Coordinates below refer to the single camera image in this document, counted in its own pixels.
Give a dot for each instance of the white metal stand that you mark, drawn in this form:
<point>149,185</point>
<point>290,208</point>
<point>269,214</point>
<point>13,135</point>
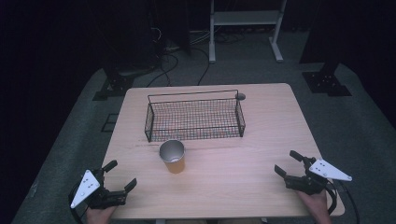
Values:
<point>246,28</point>

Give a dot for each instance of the small grey round disc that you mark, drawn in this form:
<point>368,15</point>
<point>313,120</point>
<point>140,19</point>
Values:
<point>240,96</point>

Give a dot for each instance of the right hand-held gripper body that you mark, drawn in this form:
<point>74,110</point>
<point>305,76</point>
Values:
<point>314,179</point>

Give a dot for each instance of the black stand base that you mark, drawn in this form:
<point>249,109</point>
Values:
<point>113,85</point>

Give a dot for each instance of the black stand base plate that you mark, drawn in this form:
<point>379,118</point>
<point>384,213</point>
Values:
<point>326,83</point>

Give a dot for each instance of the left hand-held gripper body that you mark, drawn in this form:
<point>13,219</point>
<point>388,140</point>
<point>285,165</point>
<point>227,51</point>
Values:
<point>93,189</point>

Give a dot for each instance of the person's left hand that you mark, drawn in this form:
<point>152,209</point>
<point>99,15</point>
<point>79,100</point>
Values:
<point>99,214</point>

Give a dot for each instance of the person's right hand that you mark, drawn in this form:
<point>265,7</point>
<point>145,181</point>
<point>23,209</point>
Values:
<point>314,207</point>

